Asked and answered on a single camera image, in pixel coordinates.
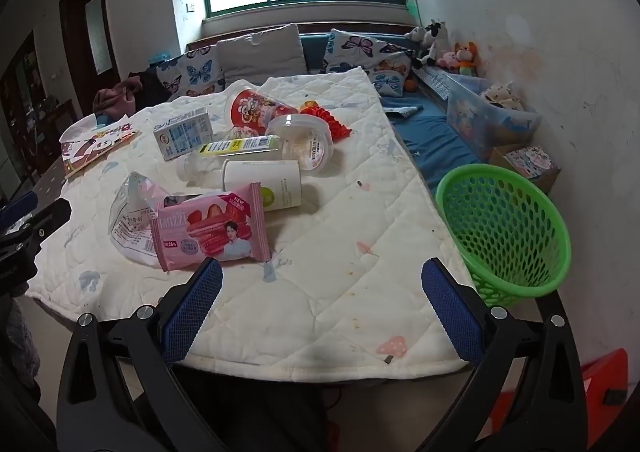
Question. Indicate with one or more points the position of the dark wooden cabinet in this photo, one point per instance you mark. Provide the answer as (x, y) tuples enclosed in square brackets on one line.
[(25, 82)]

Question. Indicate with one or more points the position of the grey plush toy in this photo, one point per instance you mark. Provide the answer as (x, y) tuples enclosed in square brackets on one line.
[(414, 34)]

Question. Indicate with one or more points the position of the blue and white milk carton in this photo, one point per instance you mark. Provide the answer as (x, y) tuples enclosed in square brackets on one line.
[(182, 134)]

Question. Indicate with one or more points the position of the clear plastic wrapper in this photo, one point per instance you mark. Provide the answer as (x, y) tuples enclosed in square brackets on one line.
[(132, 212)]

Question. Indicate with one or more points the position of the white quilted blanket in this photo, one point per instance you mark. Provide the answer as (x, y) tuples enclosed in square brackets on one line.
[(325, 242)]

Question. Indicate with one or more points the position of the black and white cow plush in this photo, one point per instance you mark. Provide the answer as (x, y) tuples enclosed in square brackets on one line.
[(432, 39)]

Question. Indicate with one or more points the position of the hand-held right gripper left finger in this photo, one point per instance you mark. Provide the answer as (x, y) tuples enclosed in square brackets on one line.
[(195, 307)]

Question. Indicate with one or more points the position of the cartoon picture book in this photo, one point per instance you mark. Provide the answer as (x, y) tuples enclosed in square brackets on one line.
[(90, 144)]

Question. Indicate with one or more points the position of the orange ball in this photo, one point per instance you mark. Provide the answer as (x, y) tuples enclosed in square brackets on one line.
[(410, 84)]

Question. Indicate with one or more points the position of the clear plastic storage bin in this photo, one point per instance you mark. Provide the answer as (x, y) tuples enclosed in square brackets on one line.
[(480, 122)]

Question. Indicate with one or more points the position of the grey pillow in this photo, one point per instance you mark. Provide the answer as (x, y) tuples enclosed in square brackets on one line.
[(260, 57)]

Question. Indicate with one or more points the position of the large butterfly print pillow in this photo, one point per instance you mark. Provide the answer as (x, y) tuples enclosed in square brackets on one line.
[(360, 52)]

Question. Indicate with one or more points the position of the orange fox plush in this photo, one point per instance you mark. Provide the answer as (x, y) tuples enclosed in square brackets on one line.
[(466, 57)]

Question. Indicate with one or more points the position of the green plastic basket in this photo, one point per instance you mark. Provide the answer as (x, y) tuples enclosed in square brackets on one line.
[(500, 232)]

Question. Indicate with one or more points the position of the long patterned box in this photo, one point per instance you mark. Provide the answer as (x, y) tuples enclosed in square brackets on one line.
[(430, 82)]

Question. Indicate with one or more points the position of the pink cloth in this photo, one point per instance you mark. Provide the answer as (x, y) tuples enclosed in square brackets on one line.
[(117, 99)]

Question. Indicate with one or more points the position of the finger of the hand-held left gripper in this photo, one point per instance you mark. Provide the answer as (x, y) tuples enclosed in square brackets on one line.
[(17, 209), (47, 219)]

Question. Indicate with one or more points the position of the white paper cup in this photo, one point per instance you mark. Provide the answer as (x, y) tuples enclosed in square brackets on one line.
[(255, 182)]

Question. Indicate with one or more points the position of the person's left forearm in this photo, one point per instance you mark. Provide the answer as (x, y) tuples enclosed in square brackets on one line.
[(20, 342)]

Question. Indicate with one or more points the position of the cardboard box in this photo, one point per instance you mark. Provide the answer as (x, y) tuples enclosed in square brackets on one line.
[(547, 181)]

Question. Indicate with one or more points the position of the brown wooden headboard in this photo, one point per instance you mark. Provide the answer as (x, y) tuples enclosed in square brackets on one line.
[(310, 28)]

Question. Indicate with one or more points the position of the red plastic stool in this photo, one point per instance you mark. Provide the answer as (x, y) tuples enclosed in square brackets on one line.
[(600, 372)]

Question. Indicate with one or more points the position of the blue patterned cloth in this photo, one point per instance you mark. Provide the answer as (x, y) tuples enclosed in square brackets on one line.
[(402, 109)]

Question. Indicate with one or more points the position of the spotted white cloth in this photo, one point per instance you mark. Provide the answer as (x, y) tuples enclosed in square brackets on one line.
[(500, 94)]

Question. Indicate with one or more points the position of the clear plastic lidded container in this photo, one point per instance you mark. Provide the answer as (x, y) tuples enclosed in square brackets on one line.
[(300, 142)]

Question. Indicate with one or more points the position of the blue mattress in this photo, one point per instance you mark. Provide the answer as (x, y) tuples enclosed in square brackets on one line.
[(440, 147)]

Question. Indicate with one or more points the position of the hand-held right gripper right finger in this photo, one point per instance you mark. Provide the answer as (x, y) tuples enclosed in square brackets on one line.
[(450, 307)]

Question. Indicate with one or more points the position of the dark wooden door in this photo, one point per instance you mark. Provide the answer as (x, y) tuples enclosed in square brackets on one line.
[(80, 42)]

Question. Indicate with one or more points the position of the small butterfly print pillow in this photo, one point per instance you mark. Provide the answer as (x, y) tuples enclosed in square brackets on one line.
[(195, 72)]

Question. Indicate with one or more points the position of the dark cloth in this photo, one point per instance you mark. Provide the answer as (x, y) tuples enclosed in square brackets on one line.
[(150, 87)]

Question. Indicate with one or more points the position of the pink plush toy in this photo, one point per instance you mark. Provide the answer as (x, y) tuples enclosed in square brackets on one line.
[(446, 60)]

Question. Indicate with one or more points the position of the clear bottle with yellow label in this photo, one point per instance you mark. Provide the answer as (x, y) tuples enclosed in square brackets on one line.
[(230, 147)]

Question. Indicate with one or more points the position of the patterned flat box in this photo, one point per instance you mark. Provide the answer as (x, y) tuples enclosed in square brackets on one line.
[(530, 159)]

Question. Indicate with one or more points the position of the red printed cup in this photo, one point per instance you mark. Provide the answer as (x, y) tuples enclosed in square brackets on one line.
[(250, 109)]

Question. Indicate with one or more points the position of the pink snack packet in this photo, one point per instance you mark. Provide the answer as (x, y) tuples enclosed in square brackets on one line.
[(215, 232)]

